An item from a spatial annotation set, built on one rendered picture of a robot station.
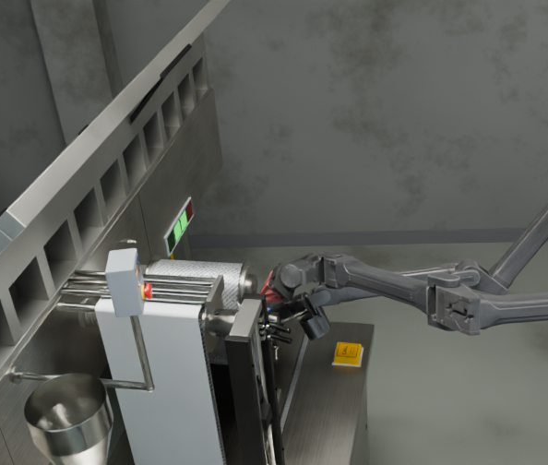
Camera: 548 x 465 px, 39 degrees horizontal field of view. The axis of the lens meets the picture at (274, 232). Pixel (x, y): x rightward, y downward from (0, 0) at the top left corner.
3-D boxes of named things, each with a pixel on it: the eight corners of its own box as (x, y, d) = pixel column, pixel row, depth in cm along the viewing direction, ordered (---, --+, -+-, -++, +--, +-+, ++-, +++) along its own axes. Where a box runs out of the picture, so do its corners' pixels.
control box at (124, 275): (152, 314, 139) (142, 268, 133) (115, 318, 139) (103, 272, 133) (155, 291, 145) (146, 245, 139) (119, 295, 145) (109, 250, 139)
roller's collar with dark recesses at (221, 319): (235, 343, 178) (232, 321, 174) (210, 341, 179) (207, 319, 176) (243, 326, 183) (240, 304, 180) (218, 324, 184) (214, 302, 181)
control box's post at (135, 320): (152, 390, 151) (134, 308, 141) (145, 389, 152) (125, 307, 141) (155, 384, 153) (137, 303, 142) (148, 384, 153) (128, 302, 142)
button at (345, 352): (358, 365, 227) (358, 359, 226) (334, 363, 229) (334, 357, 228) (361, 350, 233) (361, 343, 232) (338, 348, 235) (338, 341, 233)
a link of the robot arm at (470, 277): (472, 256, 209) (478, 266, 198) (475, 277, 210) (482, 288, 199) (314, 278, 215) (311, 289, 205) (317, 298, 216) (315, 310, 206)
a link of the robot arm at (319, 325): (328, 279, 214) (327, 287, 206) (348, 315, 215) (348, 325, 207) (290, 299, 216) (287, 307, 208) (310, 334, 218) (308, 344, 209)
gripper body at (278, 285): (293, 280, 206) (314, 267, 202) (286, 304, 198) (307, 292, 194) (276, 264, 204) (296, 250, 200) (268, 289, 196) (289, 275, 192)
